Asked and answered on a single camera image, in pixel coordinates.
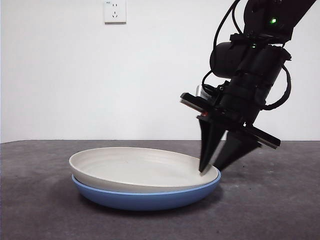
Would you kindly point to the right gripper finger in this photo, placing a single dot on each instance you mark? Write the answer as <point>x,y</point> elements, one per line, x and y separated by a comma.
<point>211,142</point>
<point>235,150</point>

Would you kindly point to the right wrist grey camera box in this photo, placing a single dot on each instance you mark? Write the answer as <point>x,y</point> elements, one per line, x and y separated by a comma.
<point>200,91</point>

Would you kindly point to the white wall socket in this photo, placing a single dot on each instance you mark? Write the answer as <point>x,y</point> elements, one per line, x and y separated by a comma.
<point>115,12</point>

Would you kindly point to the blue round plate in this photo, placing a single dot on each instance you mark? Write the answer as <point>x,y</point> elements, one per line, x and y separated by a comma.
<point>150,201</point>

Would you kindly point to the white round plate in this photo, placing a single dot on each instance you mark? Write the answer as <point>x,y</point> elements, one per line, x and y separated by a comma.
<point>140,170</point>

